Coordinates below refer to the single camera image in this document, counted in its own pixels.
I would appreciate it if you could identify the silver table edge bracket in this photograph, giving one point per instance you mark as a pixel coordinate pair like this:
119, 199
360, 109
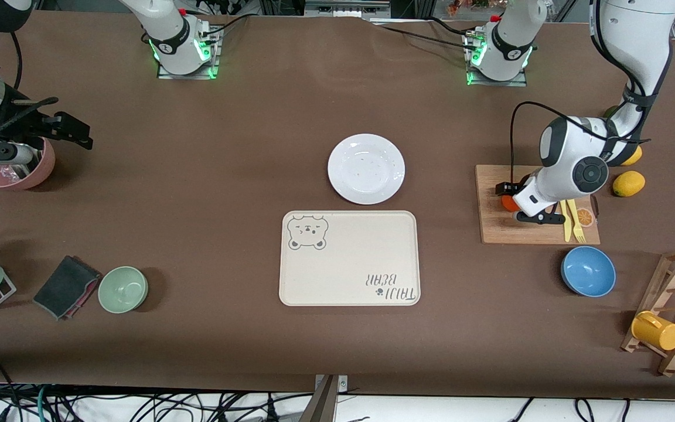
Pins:
342, 384

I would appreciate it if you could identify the yellow plastic knife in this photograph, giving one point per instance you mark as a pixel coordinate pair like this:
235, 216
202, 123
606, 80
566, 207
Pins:
566, 230

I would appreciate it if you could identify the toy orange slice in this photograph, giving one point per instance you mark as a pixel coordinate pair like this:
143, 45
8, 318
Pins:
587, 218

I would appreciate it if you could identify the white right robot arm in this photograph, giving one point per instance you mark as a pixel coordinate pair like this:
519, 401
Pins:
173, 41

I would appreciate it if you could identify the green avocado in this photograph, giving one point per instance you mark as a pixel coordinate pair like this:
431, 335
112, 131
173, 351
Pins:
610, 111

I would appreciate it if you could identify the blue bowl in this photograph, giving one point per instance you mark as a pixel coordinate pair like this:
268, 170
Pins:
588, 271

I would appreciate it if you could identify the silver aluminium frame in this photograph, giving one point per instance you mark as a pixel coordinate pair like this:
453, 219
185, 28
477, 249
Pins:
346, 6

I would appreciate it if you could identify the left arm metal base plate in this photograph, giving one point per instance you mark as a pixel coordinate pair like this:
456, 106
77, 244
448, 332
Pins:
516, 82

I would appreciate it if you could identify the white round plate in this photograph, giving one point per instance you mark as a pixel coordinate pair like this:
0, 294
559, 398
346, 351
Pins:
366, 169

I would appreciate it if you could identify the cream tray with bear print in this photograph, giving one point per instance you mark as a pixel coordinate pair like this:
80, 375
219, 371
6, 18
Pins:
349, 258

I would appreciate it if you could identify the pink folded cloth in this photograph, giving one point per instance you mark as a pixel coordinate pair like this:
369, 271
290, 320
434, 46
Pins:
87, 298

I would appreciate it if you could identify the pale green bowl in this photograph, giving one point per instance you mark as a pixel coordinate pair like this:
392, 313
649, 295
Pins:
123, 289

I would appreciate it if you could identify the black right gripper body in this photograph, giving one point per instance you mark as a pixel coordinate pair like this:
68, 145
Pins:
26, 125

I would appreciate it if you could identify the pink bowl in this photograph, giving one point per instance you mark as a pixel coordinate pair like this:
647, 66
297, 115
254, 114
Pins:
33, 176

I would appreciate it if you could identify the orange mandarin fruit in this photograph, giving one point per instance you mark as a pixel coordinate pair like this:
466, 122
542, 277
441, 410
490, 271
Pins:
509, 204

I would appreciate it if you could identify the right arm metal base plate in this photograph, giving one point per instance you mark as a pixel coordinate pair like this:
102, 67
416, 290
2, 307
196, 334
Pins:
188, 76

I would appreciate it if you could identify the yellow lemon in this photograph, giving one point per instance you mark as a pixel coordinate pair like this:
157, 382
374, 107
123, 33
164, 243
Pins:
629, 183
635, 157

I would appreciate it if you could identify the yellow cup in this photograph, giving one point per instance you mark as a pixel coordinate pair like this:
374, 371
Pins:
657, 331

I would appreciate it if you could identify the dark grey folded cloth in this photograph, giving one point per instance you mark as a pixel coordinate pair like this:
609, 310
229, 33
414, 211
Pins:
67, 286

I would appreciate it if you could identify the metal ladle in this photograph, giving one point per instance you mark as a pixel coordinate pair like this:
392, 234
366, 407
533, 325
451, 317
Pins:
24, 171

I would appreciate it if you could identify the wooden peg rack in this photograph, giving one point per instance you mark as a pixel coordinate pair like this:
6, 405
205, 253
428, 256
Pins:
649, 305

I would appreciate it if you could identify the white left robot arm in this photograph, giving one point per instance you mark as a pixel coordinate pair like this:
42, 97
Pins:
636, 35

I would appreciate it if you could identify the bamboo cutting board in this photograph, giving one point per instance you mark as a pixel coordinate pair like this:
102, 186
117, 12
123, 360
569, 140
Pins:
493, 231

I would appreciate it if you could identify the yellow plastic fork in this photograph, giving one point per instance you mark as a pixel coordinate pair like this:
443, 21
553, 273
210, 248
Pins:
576, 223

